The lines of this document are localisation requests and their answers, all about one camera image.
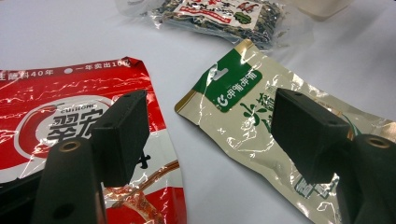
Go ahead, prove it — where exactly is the clear packet of dark dried food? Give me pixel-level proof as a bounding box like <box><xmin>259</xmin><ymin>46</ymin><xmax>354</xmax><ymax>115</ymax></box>
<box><xmin>116</xmin><ymin>0</ymin><xmax>292</xmax><ymax>50</ymax></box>

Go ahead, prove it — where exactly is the red snack packet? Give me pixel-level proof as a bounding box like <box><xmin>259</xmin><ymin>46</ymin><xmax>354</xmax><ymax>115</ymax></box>
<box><xmin>0</xmin><ymin>56</ymin><xmax>188</xmax><ymax>224</ymax></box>

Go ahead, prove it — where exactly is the white plastic container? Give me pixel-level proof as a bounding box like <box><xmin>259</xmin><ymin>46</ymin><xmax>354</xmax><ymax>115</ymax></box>
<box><xmin>289</xmin><ymin>0</ymin><xmax>356</xmax><ymax>21</ymax></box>

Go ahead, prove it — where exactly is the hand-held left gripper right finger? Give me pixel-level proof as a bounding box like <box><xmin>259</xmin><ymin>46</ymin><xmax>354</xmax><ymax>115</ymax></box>
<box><xmin>270</xmin><ymin>87</ymin><xmax>396</xmax><ymax>224</ymax></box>

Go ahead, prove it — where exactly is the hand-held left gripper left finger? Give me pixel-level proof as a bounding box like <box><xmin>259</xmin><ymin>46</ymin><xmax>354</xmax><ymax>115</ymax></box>
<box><xmin>30</xmin><ymin>89</ymin><xmax>151</xmax><ymax>224</ymax></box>

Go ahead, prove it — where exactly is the beige and green snack packet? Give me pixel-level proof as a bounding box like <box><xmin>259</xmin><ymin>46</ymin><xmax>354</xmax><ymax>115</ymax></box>
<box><xmin>174</xmin><ymin>38</ymin><xmax>396</xmax><ymax>224</ymax></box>

